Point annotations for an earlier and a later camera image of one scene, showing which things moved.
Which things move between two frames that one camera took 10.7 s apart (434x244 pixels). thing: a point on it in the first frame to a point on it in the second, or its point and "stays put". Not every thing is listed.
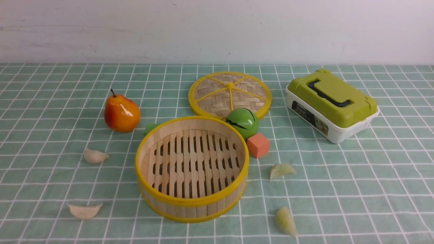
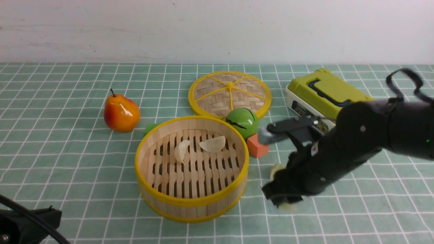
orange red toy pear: [121, 115] stays put
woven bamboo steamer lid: [217, 94] stays put
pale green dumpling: [285, 221] to [289, 207]
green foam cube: [150, 127] stays put
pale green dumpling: [279, 169] stays put
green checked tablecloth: [66, 177] stays put
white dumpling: [95, 156] to [179, 151]
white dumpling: [84, 212] to [214, 145]
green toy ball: [245, 120] stays put
